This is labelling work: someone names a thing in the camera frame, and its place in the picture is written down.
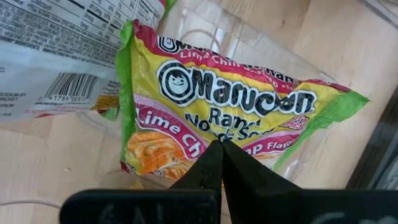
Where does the clear plastic bin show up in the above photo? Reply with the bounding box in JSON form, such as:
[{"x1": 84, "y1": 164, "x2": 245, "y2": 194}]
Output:
[{"x1": 77, "y1": 0, "x2": 352, "y2": 190}]

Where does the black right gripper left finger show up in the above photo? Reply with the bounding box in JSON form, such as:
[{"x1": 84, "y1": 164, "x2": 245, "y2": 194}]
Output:
[{"x1": 169, "y1": 139, "x2": 223, "y2": 224}]

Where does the lime chili shrimp ramen pack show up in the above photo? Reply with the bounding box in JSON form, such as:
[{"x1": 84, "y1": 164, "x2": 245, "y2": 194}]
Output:
[
  {"x1": 115, "y1": 19, "x2": 371, "y2": 182},
  {"x1": 0, "y1": 0, "x2": 177, "y2": 123}
]

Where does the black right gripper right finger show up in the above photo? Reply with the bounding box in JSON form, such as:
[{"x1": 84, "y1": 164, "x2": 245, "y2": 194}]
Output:
[{"x1": 222, "y1": 139, "x2": 302, "y2": 224}]

